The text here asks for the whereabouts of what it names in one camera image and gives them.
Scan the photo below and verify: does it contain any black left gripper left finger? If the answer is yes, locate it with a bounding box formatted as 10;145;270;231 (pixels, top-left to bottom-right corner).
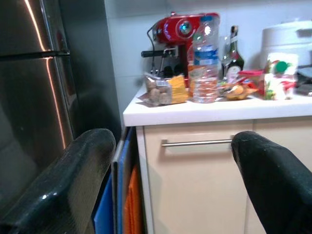
0;128;117;234

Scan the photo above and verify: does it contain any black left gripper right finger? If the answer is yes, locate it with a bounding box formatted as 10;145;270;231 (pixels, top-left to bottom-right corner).
231;131;312;234

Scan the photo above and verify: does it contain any stainless steel fridge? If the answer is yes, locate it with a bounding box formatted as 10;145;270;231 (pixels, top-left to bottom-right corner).
0;0;122;220

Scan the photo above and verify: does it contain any blue flat board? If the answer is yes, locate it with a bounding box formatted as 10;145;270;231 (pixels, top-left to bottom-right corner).
93;126;134;234

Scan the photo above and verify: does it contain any grey flat board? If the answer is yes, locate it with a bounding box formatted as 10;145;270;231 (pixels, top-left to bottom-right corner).
111;146;125;234

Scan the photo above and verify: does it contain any orange flat board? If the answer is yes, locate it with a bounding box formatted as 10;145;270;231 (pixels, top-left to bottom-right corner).
123;165;143;234

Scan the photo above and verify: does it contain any beige kitchen cabinet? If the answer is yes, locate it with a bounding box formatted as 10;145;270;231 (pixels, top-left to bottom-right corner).
123;94;312;234

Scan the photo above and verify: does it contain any orange snack bag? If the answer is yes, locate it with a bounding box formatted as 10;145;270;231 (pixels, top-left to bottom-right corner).
218;81;259;101

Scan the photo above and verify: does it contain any white carton with green cap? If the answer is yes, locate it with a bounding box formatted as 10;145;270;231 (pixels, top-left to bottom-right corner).
262;52;299;101

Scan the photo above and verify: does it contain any red snack package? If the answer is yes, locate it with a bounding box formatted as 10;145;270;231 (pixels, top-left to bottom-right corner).
237;69;267;86

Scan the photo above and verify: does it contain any clear plastic water bottle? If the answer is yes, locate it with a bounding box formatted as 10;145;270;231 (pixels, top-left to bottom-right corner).
189;16;220;104

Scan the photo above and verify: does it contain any dark wine bottle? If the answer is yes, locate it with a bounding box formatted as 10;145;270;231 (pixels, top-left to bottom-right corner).
224;25;245;80

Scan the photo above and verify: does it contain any clear bag of biscuits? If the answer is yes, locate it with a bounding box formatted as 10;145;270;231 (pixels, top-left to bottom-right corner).
137;72;190;107

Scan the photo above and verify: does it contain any white rice cooker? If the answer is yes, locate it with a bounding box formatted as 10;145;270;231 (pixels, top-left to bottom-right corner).
260;20;312;71

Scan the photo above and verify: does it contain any red espresso machine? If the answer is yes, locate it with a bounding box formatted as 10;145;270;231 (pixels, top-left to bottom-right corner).
140;11;220;89

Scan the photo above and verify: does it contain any silver cabinet bar handle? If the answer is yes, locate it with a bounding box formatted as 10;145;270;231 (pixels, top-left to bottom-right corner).
160;138;235;148

